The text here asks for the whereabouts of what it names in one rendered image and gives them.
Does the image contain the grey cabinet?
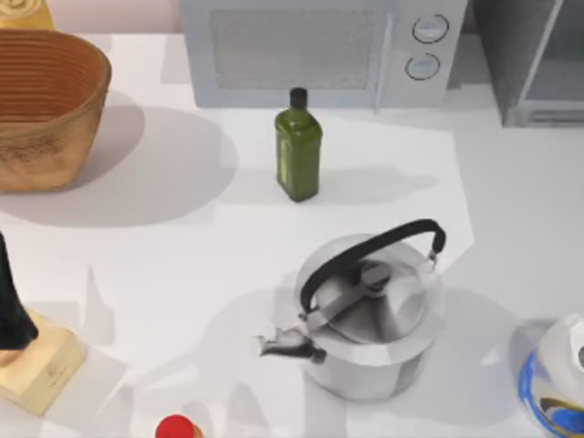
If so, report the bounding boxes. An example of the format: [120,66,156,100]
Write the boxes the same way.
[472,0,584,130]

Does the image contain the microwave knob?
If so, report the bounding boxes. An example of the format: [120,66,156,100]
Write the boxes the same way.
[404,52,442,82]
[412,13,451,45]

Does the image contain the red capped bottle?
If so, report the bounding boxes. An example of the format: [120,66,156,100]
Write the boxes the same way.
[155,413,205,438]

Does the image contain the green bottle with black cap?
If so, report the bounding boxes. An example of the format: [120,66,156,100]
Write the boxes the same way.
[274,87,324,203]

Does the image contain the yellow roll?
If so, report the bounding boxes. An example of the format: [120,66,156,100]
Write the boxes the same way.
[0,0,56,31]

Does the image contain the white and blue jug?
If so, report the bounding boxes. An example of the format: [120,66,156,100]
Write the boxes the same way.
[518,313,584,438]

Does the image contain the silver kettle with black handle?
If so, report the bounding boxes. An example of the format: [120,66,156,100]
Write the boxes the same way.
[254,218,447,402]

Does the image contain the black trophy on cream base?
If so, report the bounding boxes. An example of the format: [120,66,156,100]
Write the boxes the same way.
[0,231,87,417]

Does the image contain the pale microwave oven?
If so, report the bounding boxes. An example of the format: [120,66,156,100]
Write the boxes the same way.
[178,0,469,115]

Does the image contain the woven brown basket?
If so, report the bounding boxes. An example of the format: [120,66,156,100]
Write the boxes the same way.
[0,28,113,193]

